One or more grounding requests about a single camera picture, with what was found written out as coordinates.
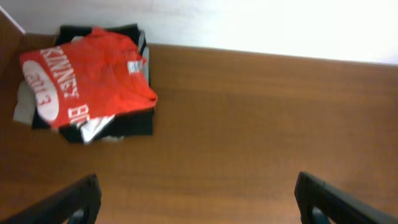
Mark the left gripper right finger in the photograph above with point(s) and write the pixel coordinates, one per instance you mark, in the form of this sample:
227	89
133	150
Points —
320	202

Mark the black folded garment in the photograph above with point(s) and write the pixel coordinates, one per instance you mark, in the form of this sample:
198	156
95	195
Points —
127	124

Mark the red printed t-shirt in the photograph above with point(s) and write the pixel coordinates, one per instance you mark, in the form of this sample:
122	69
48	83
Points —
99	75

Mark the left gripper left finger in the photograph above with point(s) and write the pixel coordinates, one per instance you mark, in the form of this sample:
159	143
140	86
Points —
78	203

